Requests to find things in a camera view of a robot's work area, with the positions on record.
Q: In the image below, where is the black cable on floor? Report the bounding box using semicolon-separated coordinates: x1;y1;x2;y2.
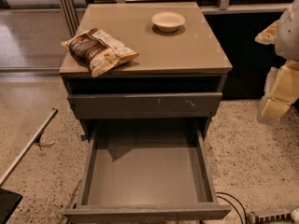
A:
216;191;249;224

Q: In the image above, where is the brown chip bag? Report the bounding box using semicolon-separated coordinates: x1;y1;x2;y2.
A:
62;28;138;77

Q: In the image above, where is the black object bottom left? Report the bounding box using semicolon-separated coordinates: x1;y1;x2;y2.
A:
0;189;22;224

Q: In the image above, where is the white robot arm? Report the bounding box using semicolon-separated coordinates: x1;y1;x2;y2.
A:
255;0;299;124

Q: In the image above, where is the white paper bowl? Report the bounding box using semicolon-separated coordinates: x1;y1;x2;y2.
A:
151;12;185;33

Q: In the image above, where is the grey power strip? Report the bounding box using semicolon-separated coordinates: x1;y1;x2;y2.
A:
247;209;291;224

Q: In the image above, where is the grey drawer cabinet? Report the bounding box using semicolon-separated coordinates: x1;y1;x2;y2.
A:
60;3;232;136

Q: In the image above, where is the open grey middle drawer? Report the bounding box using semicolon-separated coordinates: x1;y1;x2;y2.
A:
64;131;231;224

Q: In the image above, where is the yellow hook under table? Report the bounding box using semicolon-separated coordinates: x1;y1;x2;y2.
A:
34;133;55;148

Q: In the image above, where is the metal window frame post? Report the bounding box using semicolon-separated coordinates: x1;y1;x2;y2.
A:
59;0;78;36

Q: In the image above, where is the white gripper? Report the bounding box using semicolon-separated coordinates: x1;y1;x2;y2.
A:
255;21;299;124

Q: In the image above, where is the closed grey top drawer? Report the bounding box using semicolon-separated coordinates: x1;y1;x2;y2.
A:
68;92;222;119

